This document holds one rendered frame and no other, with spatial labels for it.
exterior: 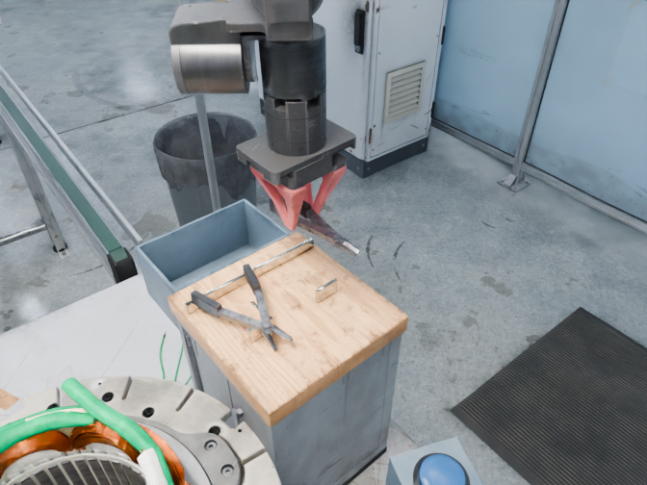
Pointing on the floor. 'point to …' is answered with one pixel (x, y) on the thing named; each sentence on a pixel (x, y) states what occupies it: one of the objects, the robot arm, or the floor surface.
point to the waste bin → (197, 198)
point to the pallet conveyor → (67, 194)
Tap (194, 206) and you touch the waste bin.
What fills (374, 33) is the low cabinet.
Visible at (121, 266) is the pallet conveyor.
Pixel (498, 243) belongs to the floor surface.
